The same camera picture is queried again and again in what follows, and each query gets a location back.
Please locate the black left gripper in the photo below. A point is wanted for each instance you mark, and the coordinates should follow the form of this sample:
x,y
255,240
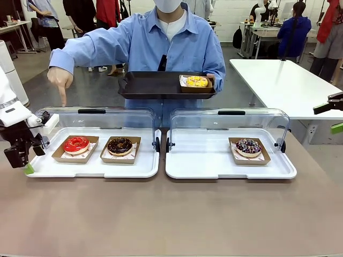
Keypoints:
x,y
18,136

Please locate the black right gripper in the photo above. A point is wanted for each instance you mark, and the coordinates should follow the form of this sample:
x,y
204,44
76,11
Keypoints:
x,y
336,98

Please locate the black serving tray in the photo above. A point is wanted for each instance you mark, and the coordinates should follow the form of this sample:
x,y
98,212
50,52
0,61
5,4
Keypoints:
x,y
150,85

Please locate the yellow sprinkled donut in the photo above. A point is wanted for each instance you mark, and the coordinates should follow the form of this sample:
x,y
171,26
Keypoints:
x,y
191,81

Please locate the white printed paper liner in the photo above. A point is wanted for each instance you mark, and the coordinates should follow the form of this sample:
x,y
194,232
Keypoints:
x,y
134,146
183,80
233,150
91,148

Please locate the person's right forearm blue sleeve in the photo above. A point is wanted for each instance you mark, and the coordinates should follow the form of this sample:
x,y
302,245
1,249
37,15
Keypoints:
x,y
77,52

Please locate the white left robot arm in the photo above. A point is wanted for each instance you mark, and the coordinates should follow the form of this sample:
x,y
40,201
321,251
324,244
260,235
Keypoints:
x,y
10,115

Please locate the person's left forearm blue sleeve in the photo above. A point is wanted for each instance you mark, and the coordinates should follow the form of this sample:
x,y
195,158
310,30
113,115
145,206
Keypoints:
x,y
218,71

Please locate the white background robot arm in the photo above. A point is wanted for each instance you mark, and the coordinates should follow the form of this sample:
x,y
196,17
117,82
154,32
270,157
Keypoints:
x,y
260,12

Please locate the red donut in cardboard tray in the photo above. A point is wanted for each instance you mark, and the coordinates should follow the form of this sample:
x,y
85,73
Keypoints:
x,y
57,156

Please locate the red glazed donut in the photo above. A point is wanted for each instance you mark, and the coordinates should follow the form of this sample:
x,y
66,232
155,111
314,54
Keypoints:
x,y
70,146

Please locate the chocolate donut in cardboard tray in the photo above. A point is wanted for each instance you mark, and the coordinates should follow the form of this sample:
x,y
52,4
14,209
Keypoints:
x,y
105,159

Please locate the purple sprinkled donut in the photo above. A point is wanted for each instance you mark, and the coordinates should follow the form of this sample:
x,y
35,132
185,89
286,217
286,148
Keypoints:
x,y
242,147

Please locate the seated person in blue jacket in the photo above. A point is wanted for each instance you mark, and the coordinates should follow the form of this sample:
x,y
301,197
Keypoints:
x,y
294,32

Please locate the sprinkled chocolate donut in tray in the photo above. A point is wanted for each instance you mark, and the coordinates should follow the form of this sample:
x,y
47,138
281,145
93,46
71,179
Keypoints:
x,y
235,160

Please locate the person in blue shirt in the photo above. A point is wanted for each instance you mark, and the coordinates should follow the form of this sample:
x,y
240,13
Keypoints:
x,y
171,45

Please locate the person's right hand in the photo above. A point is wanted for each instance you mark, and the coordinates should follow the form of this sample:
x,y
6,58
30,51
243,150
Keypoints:
x,y
60,79

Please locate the person's left hand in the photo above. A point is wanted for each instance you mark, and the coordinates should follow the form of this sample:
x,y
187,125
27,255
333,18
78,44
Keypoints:
x,y
211,76

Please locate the white display tray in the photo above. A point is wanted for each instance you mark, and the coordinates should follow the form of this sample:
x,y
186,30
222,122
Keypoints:
x,y
203,160
91,170

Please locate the bystander with red scarf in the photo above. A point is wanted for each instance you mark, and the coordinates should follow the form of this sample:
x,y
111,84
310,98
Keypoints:
x,y
328,40

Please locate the clear display lid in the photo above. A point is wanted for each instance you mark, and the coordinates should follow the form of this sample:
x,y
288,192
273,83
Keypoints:
x,y
203,119
107,117

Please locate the white air purifier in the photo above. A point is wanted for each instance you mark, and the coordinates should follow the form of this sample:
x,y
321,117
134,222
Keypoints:
x,y
8,67

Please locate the black clamped pole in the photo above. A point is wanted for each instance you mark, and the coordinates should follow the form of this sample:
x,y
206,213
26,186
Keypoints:
x,y
290,37

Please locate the grey background workbench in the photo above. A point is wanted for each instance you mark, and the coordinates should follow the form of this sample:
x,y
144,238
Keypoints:
x,y
261,33

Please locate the black backpack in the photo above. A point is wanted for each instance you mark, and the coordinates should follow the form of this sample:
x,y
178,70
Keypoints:
x,y
237,37

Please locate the light background desk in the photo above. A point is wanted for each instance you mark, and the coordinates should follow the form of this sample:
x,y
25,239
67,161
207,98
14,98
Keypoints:
x,y
13,25

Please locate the bystander in blue patterned top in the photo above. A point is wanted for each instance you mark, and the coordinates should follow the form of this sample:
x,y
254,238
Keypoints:
x,y
47,24

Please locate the bystander in black t-shirt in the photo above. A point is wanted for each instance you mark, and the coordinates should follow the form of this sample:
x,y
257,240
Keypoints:
x,y
79,13

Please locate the bystander in red garment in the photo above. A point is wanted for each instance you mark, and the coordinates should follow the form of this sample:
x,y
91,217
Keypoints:
x,y
105,12

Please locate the white face mask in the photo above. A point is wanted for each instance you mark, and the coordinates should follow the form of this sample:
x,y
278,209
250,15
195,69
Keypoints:
x,y
168,5

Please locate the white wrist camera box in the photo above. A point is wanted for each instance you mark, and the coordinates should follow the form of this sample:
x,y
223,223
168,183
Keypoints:
x,y
51,124

